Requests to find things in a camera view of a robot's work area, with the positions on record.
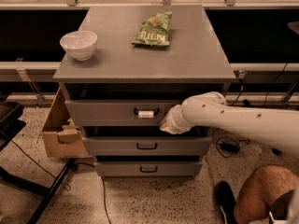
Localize grey top drawer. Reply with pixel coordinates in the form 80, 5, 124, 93
65, 100, 180, 126

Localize grey drawer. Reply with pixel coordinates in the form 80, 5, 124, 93
65, 100, 180, 126
94, 161, 202, 177
83, 136, 211, 156

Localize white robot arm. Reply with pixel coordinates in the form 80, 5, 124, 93
160, 91, 299, 158

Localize grey middle drawer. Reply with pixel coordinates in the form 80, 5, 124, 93
83, 136, 211, 156

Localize grey drawer cabinet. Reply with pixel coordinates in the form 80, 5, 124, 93
52, 5, 236, 179

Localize grey bottom drawer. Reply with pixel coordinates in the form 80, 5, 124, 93
94, 161, 202, 177

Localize green chip bag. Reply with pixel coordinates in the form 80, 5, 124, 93
132, 11, 172, 47

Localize white ceramic bowl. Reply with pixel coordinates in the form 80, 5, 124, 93
60, 30, 98, 61

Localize brown cardboard box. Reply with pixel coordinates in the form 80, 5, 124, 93
42, 90, 88, 158

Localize black stand leg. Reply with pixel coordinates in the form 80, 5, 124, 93
243, 99, 252, 107

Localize black shoe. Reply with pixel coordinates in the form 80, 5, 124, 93
214, 181, 237, 224

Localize black floor cable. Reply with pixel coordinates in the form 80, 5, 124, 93
101, 176, 112, 224

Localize black power cable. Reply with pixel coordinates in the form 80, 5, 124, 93
211, 77, 251, 159

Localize black frame on left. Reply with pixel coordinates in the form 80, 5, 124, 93
0, 107, 78, 224

